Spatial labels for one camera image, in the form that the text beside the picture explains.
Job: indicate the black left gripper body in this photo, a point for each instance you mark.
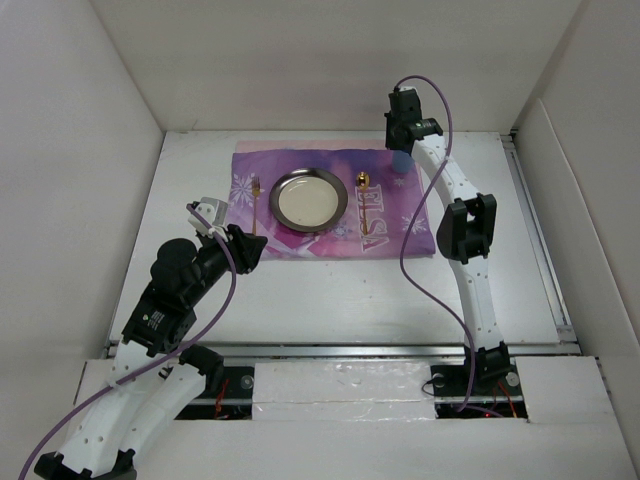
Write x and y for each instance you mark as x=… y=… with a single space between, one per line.
x=216 y=263

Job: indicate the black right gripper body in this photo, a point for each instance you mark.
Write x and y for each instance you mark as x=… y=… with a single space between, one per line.
x=391 y=137

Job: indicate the blue plastic cup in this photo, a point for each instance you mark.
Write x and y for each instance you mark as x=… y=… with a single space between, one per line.
x=402 y=162

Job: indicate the gold fork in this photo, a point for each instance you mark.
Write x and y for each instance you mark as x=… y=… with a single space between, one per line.
x=256 y=192

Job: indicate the gold spoon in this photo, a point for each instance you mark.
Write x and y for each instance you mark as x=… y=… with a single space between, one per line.
x=363 y=182

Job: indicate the steel plate with cream centre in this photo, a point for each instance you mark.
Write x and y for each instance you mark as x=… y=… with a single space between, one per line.
x=308 y=200

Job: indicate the purple pink Elsa placemat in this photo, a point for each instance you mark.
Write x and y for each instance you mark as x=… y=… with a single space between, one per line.
x=397 y=217

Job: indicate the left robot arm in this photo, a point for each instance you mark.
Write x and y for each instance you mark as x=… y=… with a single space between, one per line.
x=156 y=372

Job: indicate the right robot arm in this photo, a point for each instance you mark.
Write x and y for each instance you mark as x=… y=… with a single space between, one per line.
x=464 y=236

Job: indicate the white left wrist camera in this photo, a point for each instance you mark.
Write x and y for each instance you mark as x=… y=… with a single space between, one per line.
x=207 y=217

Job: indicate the aluminium front rail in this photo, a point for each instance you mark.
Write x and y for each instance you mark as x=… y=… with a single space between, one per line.
x=255 y=350

